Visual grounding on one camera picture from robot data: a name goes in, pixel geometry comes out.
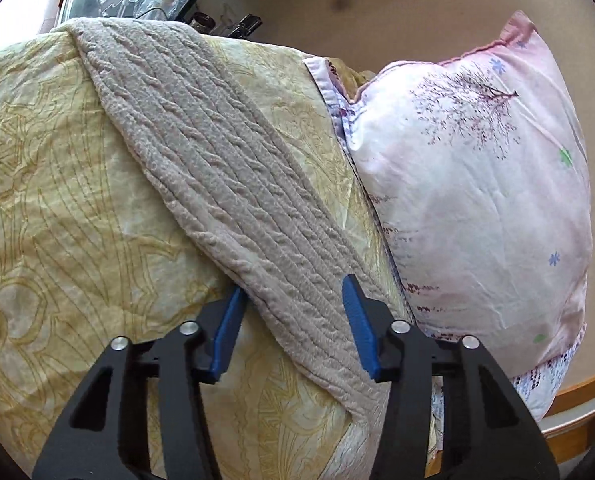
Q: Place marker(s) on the black metal clip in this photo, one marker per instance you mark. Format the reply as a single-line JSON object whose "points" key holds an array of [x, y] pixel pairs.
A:
{"points": [[245, 25]]}

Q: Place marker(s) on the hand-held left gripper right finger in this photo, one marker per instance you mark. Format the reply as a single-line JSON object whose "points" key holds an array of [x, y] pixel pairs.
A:
{"points": [[360, 331]]}

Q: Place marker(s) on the yellow patterned blanket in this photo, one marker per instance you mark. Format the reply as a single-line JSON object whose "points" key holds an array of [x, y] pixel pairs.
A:
{"points": [[52, 185]]}

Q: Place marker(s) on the pink floral pillow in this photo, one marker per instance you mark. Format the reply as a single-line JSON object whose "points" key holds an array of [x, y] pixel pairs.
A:
{"points": [[477, 200]]}

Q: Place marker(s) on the lavender print pillow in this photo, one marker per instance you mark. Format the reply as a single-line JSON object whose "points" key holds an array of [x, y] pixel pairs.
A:
{"points": [[542, 385]]}

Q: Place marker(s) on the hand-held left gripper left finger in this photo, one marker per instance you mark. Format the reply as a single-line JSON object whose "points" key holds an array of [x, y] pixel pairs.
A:
{"points": [[227, 331]]}

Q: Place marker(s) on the small metal fitting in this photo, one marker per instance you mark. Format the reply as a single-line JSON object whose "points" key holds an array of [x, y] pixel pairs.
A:
{"points": [[202, 23]]}

